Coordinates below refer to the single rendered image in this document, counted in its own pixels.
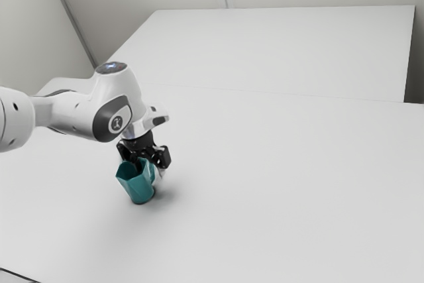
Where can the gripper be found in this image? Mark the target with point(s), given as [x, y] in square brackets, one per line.
[145, 150]

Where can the teal faceted mug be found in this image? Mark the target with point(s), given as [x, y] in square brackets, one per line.
[136, 182]

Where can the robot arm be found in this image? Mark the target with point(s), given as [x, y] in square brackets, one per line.
[109, 97]

